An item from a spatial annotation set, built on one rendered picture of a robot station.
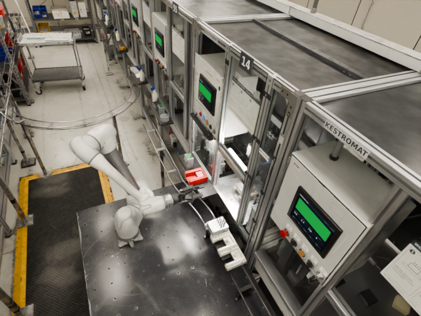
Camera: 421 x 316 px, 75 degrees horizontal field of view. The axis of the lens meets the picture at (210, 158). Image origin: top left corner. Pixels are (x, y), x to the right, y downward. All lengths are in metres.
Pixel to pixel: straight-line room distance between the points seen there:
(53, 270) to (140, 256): 1.13
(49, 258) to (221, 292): 1.78
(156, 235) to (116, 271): 0.37
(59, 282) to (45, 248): 0.41
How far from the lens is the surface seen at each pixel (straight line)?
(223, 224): 1.96
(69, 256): 3.09
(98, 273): 2.15
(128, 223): 2.04
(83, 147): 1.83
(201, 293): 2.01
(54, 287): 2.98
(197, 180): 2.20
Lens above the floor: 2.54
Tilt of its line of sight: 41 degrees down
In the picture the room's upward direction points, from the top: 6 degrees clockwise
